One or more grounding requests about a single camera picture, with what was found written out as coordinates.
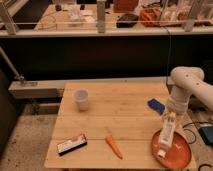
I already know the white plastic bottle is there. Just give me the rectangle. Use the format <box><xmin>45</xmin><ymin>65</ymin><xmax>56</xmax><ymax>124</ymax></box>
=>
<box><xmin>157</xmin><ymin>118</ymin><xmax>176</xmax><ymax>158</ymax></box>

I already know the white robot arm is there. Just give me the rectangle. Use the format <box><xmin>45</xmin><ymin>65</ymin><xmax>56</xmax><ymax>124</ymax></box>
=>
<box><xmin>162</xmin><ymin>66</ymin><xmax>213</xmax><ymax>125</ymax></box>

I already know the orange ceramic bowl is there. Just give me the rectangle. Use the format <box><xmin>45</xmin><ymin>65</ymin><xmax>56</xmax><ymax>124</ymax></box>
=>
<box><xmin>151</xmin><ymin>131</ymin><xmax>192</xmax><ymax>169</ymax></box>

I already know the blue rectangular block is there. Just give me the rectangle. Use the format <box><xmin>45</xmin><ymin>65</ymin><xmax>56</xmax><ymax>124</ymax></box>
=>
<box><xmin>148</xmin><ymin>99</ymin><xmax>165</xmax><ymax>115</ymax></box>

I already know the black power adapter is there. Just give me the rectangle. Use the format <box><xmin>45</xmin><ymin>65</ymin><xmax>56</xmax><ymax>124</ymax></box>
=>
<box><xmin>198</xmin><ymin>126</ymin><xmax>213</xmax><ymax>146</ymax></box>

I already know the orange carrot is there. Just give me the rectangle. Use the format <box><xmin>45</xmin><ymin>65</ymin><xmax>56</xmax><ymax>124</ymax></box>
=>
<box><xmin>105</xmin><ymin>134</ymin><xmax>123</xmax><ymax>159</ymax></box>

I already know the translucent plastic cup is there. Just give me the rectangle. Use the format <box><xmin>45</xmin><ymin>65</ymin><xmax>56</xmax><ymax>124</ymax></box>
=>
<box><xmin>73</xmin><ymin>89</ymin><xmax>89</xmax><ymax>111</ymax></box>

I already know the orange basket on bench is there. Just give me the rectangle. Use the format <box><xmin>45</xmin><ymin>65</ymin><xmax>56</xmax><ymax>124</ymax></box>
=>
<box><xmin>139</xmin><ymin>8</ymin><xmax>161</xmax><ymax>27</ymax></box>

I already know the black pouch on bench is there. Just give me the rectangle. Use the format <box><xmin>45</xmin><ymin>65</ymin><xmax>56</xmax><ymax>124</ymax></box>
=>
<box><xmin>116</xmin><ymin>13</ymin><xmax>138</xmax><ymax>28</ymax></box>

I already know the black and red box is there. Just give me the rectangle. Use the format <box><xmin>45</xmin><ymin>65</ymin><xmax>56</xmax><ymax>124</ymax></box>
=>
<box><xmin>57</xmin><ymin>134</ymin><xmax>87</xmax><ymax>156</ymax></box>

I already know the hanging black cable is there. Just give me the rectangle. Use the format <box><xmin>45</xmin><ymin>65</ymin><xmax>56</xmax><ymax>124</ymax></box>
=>
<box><xmin>162</xmin><ymin>25</ymin><xmax>173</xmax><ymax>84</ymax></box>

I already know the grey metal rail beam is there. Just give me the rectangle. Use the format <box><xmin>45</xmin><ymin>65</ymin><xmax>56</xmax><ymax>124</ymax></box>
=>
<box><xmin>8</xmin><ymin>76</ymin><xmax>176</xmax><ymax>100</ymax></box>

